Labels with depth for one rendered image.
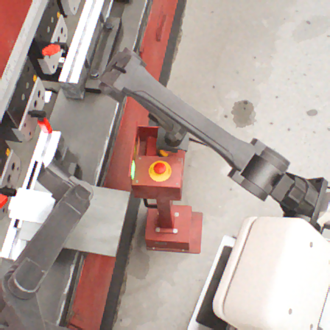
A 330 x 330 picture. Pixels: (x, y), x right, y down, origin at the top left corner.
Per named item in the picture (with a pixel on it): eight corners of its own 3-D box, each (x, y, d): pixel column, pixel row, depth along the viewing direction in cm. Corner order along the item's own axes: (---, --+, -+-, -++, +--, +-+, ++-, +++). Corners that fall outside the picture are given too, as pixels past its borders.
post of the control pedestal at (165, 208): (172, 228, 219) (167, 180, 171) (160, 227, 220) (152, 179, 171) (174, 216, 222) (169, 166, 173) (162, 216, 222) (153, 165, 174)
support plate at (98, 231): (115, 257, 126) (114, 256, 125) (18, 239, 130) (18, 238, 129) (130, 193, 134) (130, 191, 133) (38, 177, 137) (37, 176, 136)
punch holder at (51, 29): (53, 78, 129) (35, 37, 114) (23, 74, 130) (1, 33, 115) (68, 34, 135) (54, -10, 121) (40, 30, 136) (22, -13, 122)
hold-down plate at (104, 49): (101, 93, 162) (99, 88, 159) (85, 91, 163) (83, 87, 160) (121, 23, 175) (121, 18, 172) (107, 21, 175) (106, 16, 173)
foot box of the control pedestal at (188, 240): (200, 253, 226) (200, 247, 215) (146, 250, 228) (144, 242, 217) (202, 212, 234) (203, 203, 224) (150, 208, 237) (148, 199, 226)
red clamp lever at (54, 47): (52, 49, 115) (67, 41, 124) (35, 48, 116) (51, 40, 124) (52, 57, 116) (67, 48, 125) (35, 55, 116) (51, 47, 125)
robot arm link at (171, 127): (109, 95, 106) (138, 54, 106) (91, 83, 109) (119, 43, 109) (178, 148, 145) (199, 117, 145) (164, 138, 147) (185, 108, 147)
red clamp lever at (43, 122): (52, 135, 124) (42, 116, 115) (37, 133, 125) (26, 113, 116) (54, 130, 125) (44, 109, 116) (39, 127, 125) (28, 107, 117)
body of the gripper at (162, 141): (157, 130, 160) (162, 118, 154) (188, 135, 162) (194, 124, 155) (155, 147, 158) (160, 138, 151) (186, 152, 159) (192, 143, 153)
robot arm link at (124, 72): (92, 80, 98) (121, 39, 98) (95, 85, 112) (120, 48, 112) (269, 205, 104) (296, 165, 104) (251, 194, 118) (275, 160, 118)
